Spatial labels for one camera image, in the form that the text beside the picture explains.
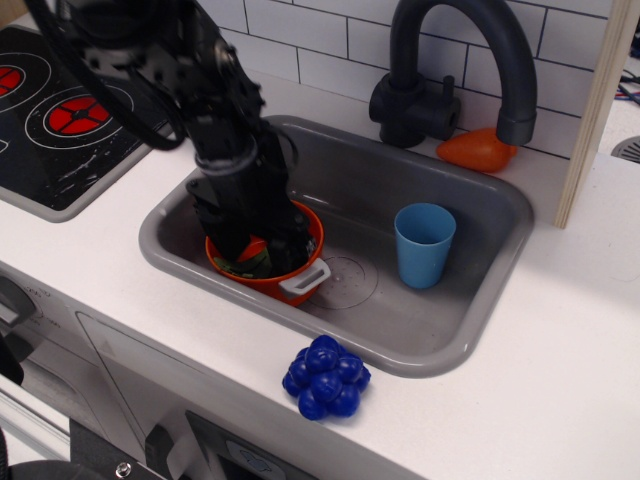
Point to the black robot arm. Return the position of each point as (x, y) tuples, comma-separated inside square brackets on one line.
[(167, 75)]

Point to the blue plastic cup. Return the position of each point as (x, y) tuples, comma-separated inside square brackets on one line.
[(424, 234)]

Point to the black toy stove top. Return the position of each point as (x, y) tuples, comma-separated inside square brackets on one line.
[(60, 149)]

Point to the orange toy carrot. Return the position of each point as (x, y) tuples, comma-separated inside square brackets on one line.
[(479, 150)]

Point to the grey plastic sink basin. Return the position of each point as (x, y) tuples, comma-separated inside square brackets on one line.
[(357, 186)]

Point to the blue toy grape bunch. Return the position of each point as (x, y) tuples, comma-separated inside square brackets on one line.
[(326, 380)]

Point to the grey floor drain grate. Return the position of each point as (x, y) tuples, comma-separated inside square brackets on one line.
[(628, 149)]

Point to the light wooden side panel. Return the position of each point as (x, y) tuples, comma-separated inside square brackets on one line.
[(618, 36)]

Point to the dark dishwasher control panel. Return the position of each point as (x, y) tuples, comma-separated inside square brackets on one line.
[(191, 445)]

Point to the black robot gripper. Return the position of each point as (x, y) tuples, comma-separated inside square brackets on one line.
[(247, 195)]

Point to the grey oven knob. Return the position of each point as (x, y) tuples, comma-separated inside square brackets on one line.
[(16, 306)]

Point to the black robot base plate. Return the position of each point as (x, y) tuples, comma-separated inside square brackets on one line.
[(45, 451)]

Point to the orange toy pot grey handles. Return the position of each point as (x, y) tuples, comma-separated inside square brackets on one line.
[(294, 288)]

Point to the dark grey toy faucet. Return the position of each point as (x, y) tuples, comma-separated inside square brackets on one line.
[(408, 111)]

